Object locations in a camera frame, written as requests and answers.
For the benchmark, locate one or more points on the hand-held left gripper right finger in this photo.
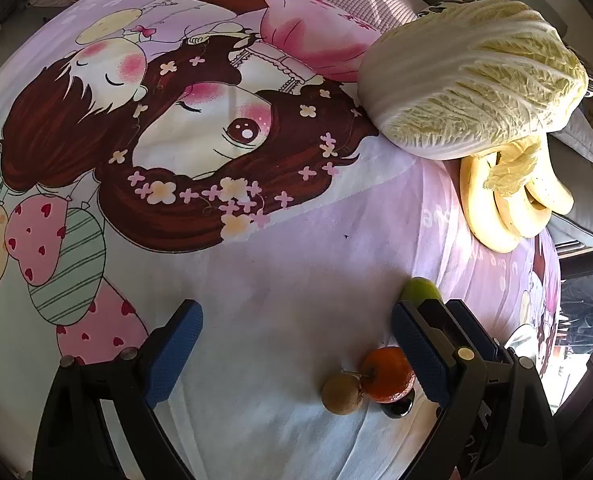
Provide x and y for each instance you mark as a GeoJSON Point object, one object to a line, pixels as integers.
{"type": "Point", "coordinates": [421, 355]}

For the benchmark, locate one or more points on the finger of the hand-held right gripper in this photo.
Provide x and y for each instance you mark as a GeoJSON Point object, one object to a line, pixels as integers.
{"type": "Point", "coordinates": [476, 332]}

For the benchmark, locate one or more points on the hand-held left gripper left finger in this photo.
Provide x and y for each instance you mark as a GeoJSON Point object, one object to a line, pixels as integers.
{"type": "Point", "coordinates": [174, 355]}

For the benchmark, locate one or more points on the orange mandarin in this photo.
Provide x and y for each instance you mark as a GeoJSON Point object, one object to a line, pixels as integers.
{"type": "Point", "coordinates": [384, 375]}

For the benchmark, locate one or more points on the dark cherry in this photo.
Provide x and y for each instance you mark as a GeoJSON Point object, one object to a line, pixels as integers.
{"type": "Point", "coordinates": [399, 409]}

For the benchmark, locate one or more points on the green mango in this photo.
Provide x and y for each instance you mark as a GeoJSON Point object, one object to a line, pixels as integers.
{"type": "Point", "coordinates": [421, 290]}

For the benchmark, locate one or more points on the brown longan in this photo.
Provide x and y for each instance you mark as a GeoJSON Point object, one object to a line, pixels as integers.
{"type": "Point", "coordinates": [342, 394]}

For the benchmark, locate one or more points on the yellow banana bunch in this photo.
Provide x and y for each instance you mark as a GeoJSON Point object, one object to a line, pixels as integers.
{"type": "Point", "coordinates": [486, 225]}

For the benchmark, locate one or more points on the pink cartoon printed blanket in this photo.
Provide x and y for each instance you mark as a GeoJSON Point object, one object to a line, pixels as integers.
{"type": "Point", "coordinates": [276, 270]}

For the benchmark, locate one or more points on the grey cushion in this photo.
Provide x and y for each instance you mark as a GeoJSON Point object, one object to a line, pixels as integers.
{"type": "Point", "coordinates": [581, 225]}

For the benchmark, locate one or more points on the grey quilted pillow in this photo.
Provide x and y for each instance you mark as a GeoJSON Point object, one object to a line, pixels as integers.
{"type": "Point", "coordinates": [581, 142]}

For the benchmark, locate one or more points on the napa cabbage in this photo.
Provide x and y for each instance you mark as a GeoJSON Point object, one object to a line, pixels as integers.
{"type": "Point", "coordinates": [476, 85]}

